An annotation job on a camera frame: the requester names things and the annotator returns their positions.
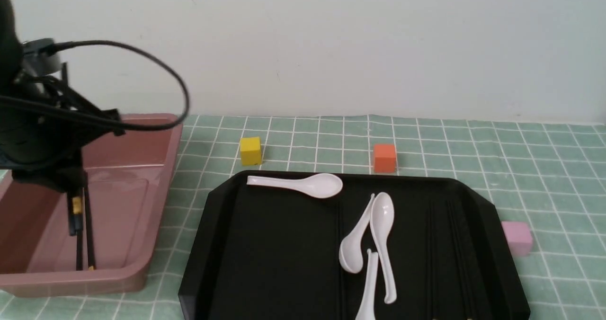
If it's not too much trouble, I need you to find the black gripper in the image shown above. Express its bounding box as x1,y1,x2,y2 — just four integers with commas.
1,76,124,236

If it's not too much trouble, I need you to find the pink plastic bin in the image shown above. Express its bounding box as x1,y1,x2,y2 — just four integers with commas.
0,126,182,298

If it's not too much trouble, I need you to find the yellow cube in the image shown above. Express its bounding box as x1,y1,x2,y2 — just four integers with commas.
240,136,262,166

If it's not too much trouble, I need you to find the black plastic tray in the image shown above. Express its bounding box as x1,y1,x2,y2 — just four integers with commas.
178,170,531,320

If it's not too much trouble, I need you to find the white spoon top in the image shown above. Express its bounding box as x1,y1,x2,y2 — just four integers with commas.
247,173,344,199

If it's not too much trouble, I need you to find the white spoon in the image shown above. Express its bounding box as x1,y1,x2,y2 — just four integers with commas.
339,193,376,274
370,191,397,304
355,249,379,320
247,173,344,199

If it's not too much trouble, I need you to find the white spoon middle left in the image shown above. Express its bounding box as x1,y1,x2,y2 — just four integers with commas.
339,193,376,274

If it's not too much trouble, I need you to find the white spoon middle right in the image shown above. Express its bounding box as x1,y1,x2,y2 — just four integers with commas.
370,191,397,304

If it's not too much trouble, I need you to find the orange cube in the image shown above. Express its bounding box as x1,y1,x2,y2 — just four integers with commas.
373,143,397,174

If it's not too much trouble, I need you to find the white spoon bottom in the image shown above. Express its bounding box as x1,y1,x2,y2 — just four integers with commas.
355,249,379,320

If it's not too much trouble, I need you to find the pink cube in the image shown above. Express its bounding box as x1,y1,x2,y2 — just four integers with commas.
501,221,534,257

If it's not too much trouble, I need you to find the green grid table mat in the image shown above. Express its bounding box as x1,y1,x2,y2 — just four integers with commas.
0,115,606,320

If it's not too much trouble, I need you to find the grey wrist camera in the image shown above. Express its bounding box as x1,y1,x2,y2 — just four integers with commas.
21,38,62,77

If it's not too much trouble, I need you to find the black cable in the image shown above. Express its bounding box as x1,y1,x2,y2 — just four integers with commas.
43,40,191,131

